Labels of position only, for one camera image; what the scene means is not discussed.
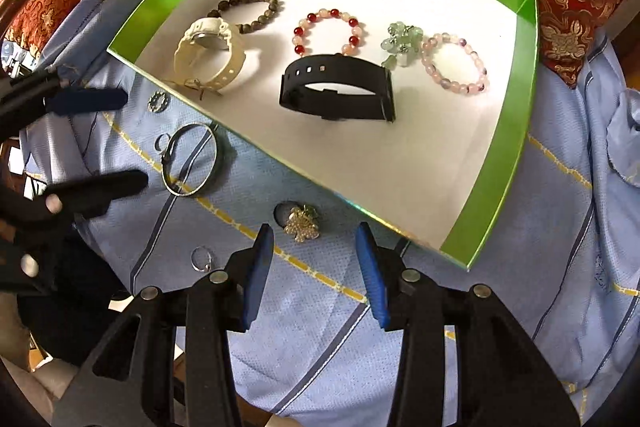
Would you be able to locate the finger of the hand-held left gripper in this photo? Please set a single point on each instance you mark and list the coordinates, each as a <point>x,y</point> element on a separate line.
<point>102,192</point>
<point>92,100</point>

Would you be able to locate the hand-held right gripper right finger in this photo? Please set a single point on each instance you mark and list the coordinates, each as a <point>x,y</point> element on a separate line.
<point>372,279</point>

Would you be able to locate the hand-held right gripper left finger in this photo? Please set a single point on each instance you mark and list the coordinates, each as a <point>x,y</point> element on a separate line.
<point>257,279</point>

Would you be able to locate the rhinestone clover brooch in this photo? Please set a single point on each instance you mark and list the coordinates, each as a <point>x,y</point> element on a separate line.
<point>300,229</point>

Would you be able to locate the silver bangle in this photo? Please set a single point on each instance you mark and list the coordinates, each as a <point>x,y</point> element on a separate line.
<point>215,155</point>

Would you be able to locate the green cardboard box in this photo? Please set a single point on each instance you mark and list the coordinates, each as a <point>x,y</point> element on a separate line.
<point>425,157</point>

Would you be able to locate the light blue striped cloth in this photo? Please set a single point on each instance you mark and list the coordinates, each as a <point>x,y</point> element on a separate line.
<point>310,357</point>

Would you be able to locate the white wrist watch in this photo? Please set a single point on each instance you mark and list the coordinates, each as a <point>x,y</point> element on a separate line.
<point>235,63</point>

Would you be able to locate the black watch band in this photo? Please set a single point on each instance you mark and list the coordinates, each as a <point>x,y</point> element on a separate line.
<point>340,70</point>

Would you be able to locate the green jade charm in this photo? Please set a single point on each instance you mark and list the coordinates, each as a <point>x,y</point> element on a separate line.
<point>397,45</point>

